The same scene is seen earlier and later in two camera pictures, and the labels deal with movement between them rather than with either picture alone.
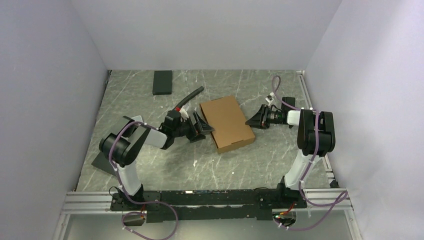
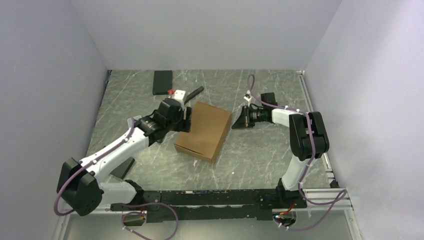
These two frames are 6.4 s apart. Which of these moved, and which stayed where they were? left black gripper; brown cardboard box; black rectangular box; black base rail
Moved: left black gripper; brown cardboard box
Stayed: black base rail; black rectangular box
